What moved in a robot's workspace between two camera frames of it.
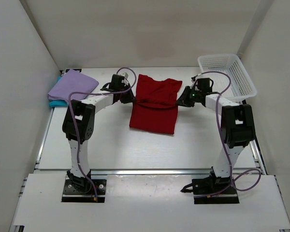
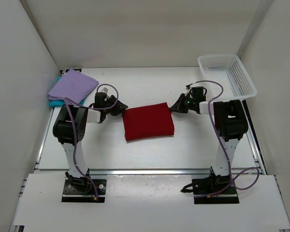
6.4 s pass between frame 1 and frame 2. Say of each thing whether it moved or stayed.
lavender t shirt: stayed
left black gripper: moved
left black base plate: stayed
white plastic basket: stayed
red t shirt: moved
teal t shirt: stayed
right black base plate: stayed
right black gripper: moved
